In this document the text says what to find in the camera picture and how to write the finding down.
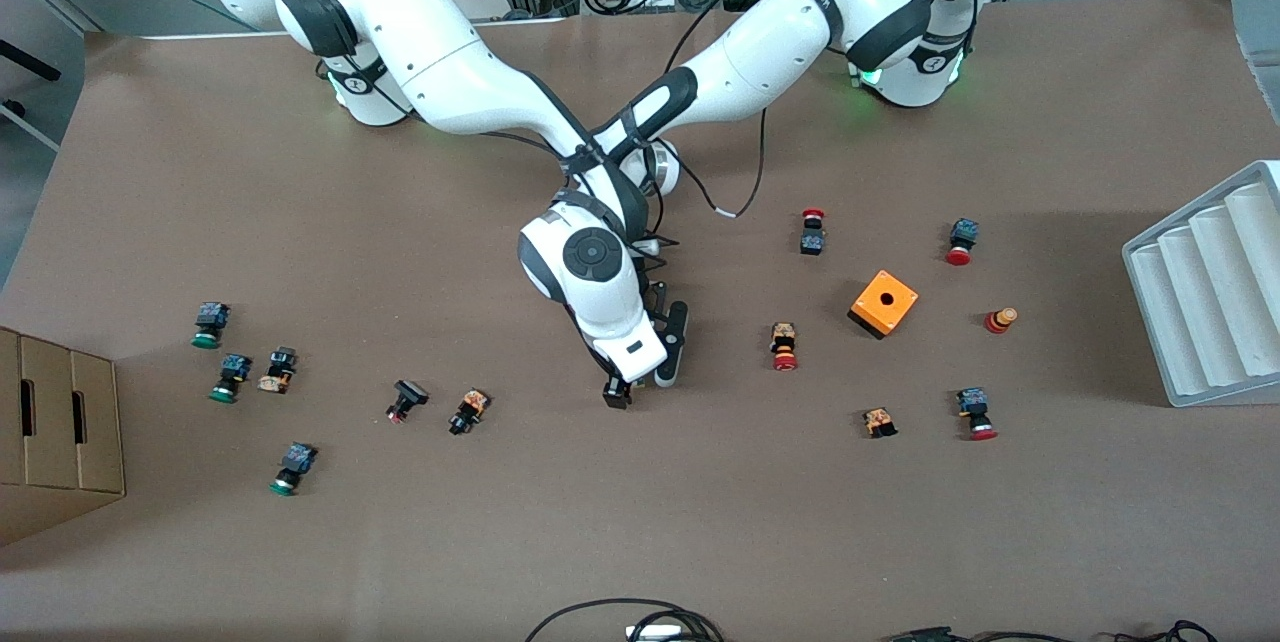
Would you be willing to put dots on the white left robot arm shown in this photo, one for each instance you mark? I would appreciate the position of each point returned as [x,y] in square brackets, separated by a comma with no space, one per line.
[780,52]

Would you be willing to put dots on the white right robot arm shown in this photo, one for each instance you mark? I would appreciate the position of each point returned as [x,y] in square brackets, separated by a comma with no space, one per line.
[450,82]

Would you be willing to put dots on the brown paper table cover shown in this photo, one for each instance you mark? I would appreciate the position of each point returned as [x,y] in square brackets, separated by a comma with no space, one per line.
[600,522]

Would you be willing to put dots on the red mushroom button orange block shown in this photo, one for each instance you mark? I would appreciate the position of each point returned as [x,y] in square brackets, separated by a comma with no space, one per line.
[784,346]

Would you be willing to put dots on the black square push button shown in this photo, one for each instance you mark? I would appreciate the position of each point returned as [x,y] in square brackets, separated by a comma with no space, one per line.
[406,400]

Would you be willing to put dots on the white plug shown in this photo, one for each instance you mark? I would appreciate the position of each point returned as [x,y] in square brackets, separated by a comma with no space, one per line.
[655,633]

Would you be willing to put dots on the red emergency button black block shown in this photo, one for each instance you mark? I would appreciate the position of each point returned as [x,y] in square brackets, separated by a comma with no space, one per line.
[812,234]

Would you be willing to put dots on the small orange contact block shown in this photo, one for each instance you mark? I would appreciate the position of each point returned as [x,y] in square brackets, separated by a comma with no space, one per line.
[879,421]

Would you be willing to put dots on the green push button blue block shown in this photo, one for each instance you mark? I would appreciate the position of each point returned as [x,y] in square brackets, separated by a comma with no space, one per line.
[293,468]
[231,377]
[210,325]

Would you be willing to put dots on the red push button blue block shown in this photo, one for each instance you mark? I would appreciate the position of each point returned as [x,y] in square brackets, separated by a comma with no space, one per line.
[975,413]
[962,242]

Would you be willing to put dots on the red yellow button cap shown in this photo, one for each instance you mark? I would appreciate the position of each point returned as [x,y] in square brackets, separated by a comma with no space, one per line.
[1000,320]

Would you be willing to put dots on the black flat connector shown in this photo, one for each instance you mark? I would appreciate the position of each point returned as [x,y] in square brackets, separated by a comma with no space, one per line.
[925,634]

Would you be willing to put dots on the brown cardboard box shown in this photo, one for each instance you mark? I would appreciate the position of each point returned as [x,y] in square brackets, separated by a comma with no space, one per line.
[60,442]

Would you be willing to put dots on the grey ribbed plastic tray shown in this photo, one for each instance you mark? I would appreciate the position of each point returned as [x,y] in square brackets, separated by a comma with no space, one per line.
[1200,292]

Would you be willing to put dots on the short black bar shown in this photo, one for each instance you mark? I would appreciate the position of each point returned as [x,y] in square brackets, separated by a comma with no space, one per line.
[30,59]

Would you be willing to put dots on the black selector switch orange block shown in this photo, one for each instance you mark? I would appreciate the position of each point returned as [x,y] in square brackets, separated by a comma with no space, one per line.
[469,411]

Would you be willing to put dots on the orange switch enclosure box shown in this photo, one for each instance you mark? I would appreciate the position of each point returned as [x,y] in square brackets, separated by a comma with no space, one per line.
[884,305]

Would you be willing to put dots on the black switch cream orange block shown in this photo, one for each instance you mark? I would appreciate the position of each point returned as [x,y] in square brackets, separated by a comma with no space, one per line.
[278,370]

